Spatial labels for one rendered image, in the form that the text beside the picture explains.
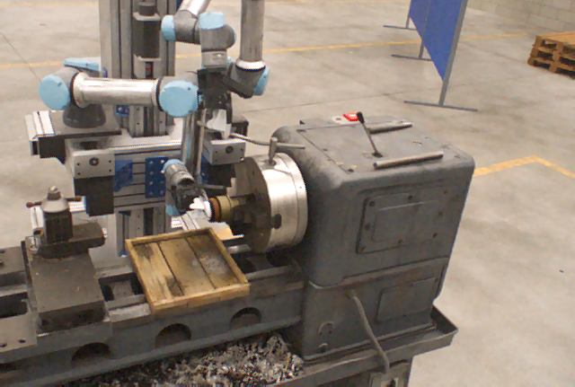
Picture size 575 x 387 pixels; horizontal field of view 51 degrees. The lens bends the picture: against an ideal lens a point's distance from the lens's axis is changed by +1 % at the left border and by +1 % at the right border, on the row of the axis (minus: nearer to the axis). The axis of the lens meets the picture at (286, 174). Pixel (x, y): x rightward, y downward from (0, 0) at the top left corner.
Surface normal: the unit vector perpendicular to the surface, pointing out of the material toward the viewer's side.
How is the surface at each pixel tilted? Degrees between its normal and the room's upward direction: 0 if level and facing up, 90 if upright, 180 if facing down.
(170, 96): 89
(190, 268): 0
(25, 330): 0
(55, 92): 91
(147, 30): 90
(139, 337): 88
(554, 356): 0
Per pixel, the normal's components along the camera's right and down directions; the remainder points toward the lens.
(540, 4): -0.83, 0.16
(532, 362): 0.11, -0.89
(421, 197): 0.44, 0.44
